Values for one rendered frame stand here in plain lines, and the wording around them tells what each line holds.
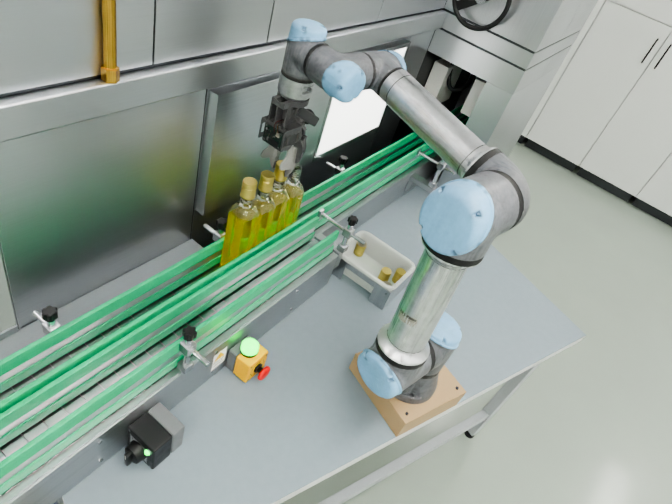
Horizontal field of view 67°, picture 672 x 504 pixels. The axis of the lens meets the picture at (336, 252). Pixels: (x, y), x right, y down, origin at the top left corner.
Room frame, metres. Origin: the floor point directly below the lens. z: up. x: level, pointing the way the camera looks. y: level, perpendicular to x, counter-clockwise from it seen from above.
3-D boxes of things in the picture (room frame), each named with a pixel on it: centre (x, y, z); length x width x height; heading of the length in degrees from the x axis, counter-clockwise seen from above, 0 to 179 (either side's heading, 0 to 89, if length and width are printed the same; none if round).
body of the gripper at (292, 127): (1.04, 0.21, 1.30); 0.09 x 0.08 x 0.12; 157
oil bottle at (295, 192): (1.11, 0.17, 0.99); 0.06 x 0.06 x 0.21; 67
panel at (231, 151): (1.41, 0.19, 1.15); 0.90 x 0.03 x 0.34; 157
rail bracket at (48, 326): (0.56, 0.49, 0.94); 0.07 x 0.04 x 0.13; 67
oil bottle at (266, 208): (1.01, 0.22, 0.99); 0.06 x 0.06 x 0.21; 67
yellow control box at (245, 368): (0.76, 0.11, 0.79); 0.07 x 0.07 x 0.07; 67
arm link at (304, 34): (1.04, 0.20, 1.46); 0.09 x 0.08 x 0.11; 54
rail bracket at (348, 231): (1.18, 0.01, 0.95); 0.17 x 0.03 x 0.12; 67
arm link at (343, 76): (1.00, 0.11, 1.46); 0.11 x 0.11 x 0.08; 54
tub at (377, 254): (1.25, -0.13, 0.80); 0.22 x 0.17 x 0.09; 67
